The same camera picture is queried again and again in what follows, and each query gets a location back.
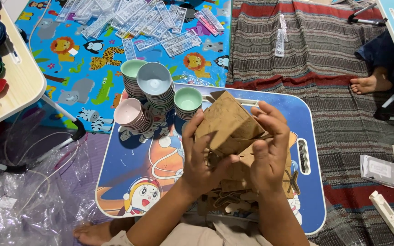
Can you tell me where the colourful animal play mat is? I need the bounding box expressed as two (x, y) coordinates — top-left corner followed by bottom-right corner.
(14, 0), (234, 135)

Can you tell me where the purple floor mat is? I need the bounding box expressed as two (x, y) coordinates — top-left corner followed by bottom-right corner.
(45, 131), (111, 219)

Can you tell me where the grey white packet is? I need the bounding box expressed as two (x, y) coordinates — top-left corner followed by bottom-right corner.
(360, 154), (394, 188)

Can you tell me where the person's left hand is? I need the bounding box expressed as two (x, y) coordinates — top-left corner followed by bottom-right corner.
(182, 109), (241, 197)

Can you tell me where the large white long box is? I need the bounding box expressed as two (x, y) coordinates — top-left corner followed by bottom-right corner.
(369, 190), (394, 246)

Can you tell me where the pile of flat cardboard pieces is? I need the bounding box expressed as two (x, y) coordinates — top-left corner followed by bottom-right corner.
(197, 131), (302, 216)

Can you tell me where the tall stack of green bowls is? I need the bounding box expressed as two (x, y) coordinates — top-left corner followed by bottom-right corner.
(120, 59), (148, 100)

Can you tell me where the person's beige clothing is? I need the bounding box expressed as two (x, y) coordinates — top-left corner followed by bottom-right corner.
(101, 219), (318, 246)

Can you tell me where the stack of grey bowls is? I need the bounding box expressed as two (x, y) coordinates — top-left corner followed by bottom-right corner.
(136, 62), (176, 112)

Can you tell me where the brown cardboard box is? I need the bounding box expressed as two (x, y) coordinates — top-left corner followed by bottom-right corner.
(194, 90), (275, 158)

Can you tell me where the short stack of green bowls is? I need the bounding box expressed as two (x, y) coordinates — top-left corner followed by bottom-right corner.
(174, 87), (203, 121)

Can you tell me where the person's right hand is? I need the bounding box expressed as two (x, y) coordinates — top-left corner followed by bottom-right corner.
(250, 100), (291, 195)

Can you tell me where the striped woven rug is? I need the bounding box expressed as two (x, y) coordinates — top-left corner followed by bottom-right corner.
(225, 0), (394, 246)

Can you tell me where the stack of pink bowls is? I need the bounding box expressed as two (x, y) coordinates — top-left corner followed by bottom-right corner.
(114, 98), (154, 134)

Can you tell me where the heap of clear plastic bags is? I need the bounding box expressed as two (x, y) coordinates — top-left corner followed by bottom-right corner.
(0, 102), (115, 246)

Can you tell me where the single clear plastic packet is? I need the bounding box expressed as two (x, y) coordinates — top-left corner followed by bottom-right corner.
(275, 14), (288, 58)

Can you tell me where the wooden folding lap table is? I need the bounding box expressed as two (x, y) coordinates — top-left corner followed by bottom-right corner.
(0, 0), (87, 173)

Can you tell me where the blue cartoon lap table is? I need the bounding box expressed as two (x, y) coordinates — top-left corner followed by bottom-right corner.
(95, 83), (327, 236)

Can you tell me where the person's bare foot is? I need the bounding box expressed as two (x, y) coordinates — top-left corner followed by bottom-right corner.
(73, 217), (136, 246)

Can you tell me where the white cable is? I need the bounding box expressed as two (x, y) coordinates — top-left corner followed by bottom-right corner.
(3, 131), (81, 214)

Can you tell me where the pile of clear plastic packets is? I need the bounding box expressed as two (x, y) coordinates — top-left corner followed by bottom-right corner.
(55, 0), (225, 61)

